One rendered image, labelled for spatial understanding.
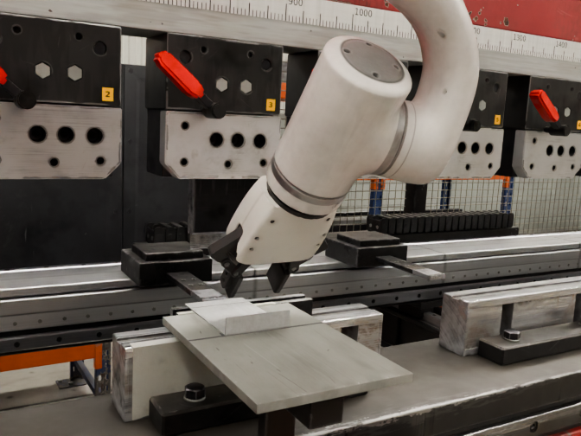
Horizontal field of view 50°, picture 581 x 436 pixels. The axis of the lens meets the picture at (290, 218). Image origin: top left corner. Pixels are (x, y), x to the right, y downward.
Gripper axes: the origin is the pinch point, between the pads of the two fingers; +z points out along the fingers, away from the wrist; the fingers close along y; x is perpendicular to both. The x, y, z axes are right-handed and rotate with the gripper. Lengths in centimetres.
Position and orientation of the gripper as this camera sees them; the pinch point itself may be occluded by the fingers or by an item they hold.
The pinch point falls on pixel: (254, 277)
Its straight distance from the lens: 75.2
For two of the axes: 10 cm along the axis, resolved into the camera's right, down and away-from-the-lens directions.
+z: -3.6, 6.5, 6.7
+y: -8.7, 0.3, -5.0
